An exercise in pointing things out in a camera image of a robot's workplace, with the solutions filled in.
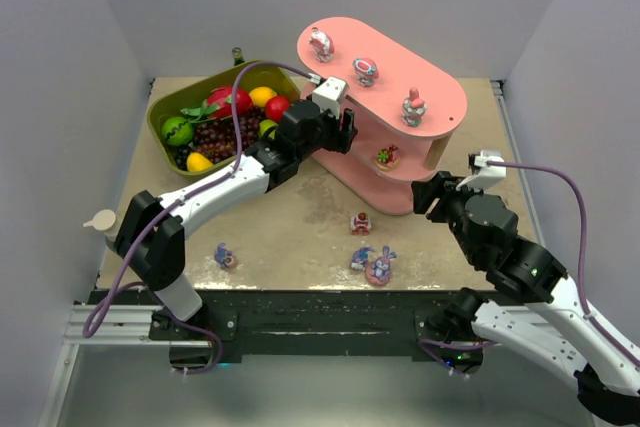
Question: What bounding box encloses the yellow lemon toy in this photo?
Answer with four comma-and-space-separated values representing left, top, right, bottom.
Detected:
186, 152, 214, 173

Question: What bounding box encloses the purple grape bunch toy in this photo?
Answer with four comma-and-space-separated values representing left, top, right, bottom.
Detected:
192, 107, 266, 164

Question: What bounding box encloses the aluminium frame rail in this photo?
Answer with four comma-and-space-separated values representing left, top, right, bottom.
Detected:
49, 77, 614, 427

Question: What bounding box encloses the pink hat figurine toy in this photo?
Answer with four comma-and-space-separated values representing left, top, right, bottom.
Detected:
402, 87, 427, 127

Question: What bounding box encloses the pink three-tier shelf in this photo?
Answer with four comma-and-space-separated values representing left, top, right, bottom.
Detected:
297, 17, 467, 215

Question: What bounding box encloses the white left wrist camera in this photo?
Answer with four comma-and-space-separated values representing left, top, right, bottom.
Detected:
307, 74, 349, 119

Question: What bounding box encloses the purple bunny pink disc toy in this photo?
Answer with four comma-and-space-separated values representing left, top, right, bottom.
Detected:
364, 245, 397, 287

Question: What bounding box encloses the red bear figurine toy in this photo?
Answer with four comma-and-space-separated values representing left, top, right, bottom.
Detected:
350, 212, 372, 236

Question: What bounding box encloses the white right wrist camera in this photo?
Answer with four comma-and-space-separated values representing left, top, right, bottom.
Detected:
456, 149, 506, 192

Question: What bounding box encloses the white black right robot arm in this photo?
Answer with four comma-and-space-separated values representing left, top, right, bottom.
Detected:
411, 171, 639, 426

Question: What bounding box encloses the purple elephant figurine toy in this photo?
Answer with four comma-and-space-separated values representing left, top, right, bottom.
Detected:
214, 243, 237, 270

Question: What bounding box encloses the green glass bottle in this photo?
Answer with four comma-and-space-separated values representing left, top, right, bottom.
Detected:
232, 47, 245, 66

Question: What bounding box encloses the green pear toy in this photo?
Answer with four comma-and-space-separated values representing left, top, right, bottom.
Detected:
259, 119, 278, 139

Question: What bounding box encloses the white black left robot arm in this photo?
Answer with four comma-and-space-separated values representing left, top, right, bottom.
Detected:
112, 99, 357, 322

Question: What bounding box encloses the pink white figurine toy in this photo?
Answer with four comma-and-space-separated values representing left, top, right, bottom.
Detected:
309, 27, 335, 63

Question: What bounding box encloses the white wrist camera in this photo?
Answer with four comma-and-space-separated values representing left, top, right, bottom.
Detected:
307, 74, 349, 119
456, 149, 506, 192

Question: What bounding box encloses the orange fruit toy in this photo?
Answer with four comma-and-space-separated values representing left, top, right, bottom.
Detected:
249, 86, 278, 108

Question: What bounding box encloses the green lime toy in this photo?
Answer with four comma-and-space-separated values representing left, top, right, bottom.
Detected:
161, 116, 194, 147

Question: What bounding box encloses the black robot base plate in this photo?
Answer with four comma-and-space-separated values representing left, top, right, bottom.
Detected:
115, 289, 488, 371

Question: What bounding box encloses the pink oval figurine toy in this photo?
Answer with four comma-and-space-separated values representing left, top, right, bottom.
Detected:
352, 57, 380, 87

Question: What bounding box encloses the red apple toy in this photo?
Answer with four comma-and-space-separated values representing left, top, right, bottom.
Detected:
264, 95, 291, 123

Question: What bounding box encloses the green soap pump bottle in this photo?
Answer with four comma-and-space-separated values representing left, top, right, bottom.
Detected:
83, 209, 121, 242

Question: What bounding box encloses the blue purple bunny toy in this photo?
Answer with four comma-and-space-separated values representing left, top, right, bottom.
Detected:
350, 246, 375, 271

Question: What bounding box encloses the pink egg strawberry toy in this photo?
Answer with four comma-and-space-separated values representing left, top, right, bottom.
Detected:
375, 144, 401, 171

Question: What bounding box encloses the red dragon fruit toy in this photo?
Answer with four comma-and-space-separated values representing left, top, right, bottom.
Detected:
181, 86, 254, 122

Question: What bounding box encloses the olive green plastic basket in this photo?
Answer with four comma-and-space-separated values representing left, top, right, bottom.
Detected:
147, 61, 300, 181

